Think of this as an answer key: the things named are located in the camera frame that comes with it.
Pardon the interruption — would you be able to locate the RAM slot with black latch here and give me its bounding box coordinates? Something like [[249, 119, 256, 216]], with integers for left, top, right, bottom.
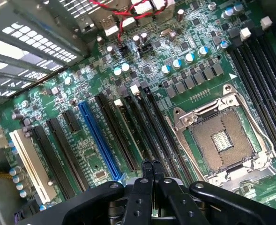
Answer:
[[244, 20, 276, 99], [228, 28, 276, 134], [141, 86, 196, 187]]

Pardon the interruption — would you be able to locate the RAM slot with grey latch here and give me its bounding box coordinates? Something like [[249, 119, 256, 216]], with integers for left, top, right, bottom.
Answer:
[[120, 85, 166, 169]]

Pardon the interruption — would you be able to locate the straight silver locking lever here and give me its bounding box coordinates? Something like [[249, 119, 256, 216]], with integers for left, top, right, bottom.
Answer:
[[165, 115, 213, 182]]

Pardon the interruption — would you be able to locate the long black expansion slot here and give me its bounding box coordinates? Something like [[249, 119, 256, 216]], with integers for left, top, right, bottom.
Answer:
[[94, 93, 139, 172], [46, 118, 90, 192], [31, 125, 75, 200]]

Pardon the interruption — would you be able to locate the blue expansion slot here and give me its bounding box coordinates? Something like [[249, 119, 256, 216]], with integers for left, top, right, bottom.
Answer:
[[77, 100, 126, 181]]

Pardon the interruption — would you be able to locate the short black expansion slot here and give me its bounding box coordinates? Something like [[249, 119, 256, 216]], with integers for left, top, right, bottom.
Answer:
[[62, 109, 82, 133]]

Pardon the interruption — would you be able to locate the white expansion slot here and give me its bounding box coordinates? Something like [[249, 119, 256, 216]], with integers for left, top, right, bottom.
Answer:
[[9, 128, 58, 205]]

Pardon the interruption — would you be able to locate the long bent locking lever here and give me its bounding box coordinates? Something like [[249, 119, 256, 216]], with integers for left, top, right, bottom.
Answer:
[[223, 84, 276, 159]]

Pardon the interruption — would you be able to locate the black pin header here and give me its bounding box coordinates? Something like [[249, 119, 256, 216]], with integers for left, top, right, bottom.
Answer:
[[139, 44, 153, 53]]

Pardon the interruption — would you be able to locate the green PC motherboard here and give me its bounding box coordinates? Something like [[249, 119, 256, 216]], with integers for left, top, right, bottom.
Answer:
[[0, 0, 276, 213]]

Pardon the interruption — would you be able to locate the metal USB port block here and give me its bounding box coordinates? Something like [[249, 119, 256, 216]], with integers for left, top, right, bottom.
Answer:
[[99, 14, 119, 37]]

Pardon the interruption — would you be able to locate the metal rear port block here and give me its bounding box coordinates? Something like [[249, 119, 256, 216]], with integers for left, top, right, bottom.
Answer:
[[76, 15, 97, 34]]

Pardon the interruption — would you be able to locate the grey metal PC case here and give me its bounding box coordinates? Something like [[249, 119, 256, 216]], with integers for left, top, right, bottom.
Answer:
[[0, 0, 176, 111]]

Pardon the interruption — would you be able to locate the CPU socket with metal frame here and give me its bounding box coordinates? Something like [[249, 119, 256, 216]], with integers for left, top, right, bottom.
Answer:
[[165, 84, 276, 189]]

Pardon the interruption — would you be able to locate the purple wire bundle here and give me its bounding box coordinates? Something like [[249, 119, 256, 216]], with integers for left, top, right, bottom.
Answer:
[[13, 209, 24, 225]]

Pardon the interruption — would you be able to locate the white wire plug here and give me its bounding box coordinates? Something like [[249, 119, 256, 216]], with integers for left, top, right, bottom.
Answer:
[[121, 17, 136, 33], [132, 0, 154, 15], [151, 0, 169, 10]]

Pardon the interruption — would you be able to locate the red and black wire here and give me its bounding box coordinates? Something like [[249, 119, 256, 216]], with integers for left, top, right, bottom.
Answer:
[[89, 0, 170, 44]]

